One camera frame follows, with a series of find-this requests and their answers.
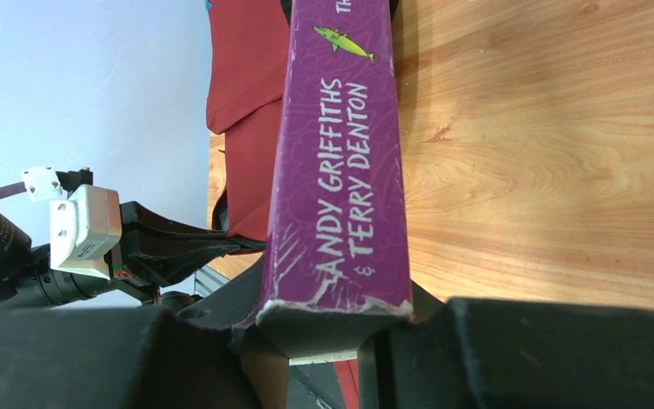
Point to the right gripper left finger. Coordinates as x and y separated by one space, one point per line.
146 357

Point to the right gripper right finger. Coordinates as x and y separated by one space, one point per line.
471 352

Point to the red student backpack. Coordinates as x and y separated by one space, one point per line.
249 41

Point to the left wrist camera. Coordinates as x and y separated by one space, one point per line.
85 221

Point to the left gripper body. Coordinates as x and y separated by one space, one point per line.
129 271

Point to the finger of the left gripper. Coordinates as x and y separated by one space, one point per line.
173 250

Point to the purple treehouse book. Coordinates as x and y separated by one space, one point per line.
337 236

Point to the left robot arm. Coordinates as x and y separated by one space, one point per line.
27 280

